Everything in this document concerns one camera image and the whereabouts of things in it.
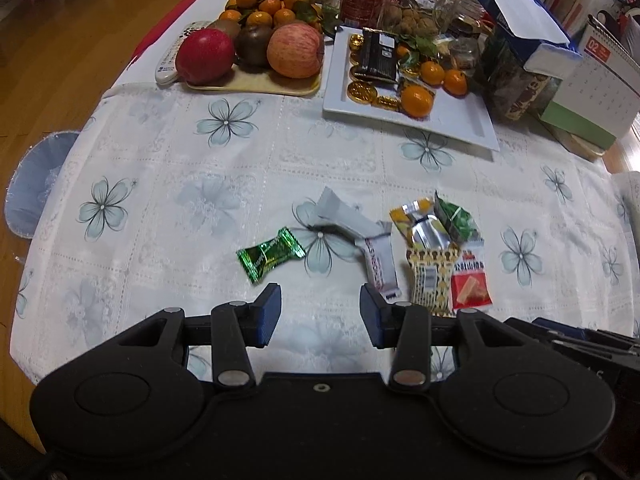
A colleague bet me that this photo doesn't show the red snack packet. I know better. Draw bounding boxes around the red snack packet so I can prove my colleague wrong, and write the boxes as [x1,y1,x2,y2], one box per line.
[450,254,493,311]

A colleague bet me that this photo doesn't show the grey snack packet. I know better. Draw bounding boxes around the grey snack packet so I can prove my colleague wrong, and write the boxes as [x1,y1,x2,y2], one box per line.
[312,186,393,239]

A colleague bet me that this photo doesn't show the wooden fruit tray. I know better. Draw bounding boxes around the wooden fruit tray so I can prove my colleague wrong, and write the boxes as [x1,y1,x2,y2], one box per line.
[182,60,323,97]

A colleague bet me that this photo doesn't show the blue-lined waste bin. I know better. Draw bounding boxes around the blue-lined waste bin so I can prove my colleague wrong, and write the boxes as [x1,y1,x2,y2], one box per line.
[4,131,81,239]

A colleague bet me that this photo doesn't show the tan book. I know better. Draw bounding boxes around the tan book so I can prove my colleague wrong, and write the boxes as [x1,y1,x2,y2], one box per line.
[537,115,608,162]

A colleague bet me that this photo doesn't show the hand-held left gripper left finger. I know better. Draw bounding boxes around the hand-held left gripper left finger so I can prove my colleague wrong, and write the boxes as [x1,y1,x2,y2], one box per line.
[102,282,282,393]

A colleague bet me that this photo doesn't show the red apple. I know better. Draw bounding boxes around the red apple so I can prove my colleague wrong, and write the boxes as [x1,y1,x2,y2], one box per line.
[175,29,236,86]

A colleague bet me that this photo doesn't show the dark patterned box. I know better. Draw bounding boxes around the dark patterned box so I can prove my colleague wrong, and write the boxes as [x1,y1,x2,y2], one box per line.
[472,25,561,123]

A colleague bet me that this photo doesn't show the yellow silver snack packet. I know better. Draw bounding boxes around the yellow silver snack packet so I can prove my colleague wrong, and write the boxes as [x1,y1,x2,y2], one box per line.
[390,197,451,252]

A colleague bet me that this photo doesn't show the red cloth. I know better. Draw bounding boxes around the red cloth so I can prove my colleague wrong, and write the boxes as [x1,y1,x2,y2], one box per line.
[131,0,203,58]

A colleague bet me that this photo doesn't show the desk calendar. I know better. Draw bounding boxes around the desk calendar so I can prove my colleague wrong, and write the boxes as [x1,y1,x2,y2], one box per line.
[540,15,640,151]

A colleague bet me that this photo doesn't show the green foil candy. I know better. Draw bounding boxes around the green foil candy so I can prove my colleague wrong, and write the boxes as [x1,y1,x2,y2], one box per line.
[236,227,307,286]

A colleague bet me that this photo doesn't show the brown kiwi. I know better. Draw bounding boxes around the brown kiwi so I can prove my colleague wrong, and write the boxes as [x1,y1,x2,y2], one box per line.
[235,25,275,67]
[207,19,241,41]

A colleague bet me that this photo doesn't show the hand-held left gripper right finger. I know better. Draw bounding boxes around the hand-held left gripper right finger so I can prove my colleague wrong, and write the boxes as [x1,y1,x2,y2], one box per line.
[359,282,543,394]

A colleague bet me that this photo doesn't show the small glass jar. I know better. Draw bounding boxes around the small glass jar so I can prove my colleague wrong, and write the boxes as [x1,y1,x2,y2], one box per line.
[447,35,483,71]

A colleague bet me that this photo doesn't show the yellow patterned snack packet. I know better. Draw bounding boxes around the yellow patterned snack packet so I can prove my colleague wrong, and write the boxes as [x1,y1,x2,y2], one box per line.
[405,245,458,317]

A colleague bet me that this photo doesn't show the pile of gold foil coins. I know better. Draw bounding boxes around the pile of gold foil coins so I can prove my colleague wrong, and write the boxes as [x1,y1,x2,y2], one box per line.
[346,32,426,113]

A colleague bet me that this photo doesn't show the pink yellow apple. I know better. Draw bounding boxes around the pink yellow apple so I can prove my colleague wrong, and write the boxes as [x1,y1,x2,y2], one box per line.
[266,22,325,79]

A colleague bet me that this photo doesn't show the white remote control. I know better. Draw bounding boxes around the white remote control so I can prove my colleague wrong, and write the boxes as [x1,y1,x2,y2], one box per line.
[154,21,213,85]

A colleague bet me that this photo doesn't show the black snack packet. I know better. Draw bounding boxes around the black snack packet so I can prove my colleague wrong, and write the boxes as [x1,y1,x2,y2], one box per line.
[359,27,400,83]

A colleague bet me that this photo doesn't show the white floral tablecloth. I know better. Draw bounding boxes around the white floral tablecloth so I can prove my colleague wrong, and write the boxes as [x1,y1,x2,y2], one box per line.
[9,0,640,386]

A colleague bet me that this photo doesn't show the pile of leafy tangerines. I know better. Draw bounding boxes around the pile of leafy tangerines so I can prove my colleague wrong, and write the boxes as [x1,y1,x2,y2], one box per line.
[218,0,326,36]

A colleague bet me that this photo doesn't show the green white snack packet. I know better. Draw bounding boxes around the green white snack packet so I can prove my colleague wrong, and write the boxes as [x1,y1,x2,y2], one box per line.
[434,191,481,246]

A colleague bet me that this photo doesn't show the white pink-striped snack packet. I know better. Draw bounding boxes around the white pink-striped snack packet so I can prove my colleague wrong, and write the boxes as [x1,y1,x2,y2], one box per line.
[355,234,402,298]

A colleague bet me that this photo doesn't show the white square plate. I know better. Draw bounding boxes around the white square plate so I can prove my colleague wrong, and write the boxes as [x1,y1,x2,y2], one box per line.
[322,25,501,151]

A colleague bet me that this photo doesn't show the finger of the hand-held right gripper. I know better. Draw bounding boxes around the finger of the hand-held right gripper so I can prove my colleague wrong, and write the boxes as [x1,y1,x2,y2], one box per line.
[502,316,640,361]

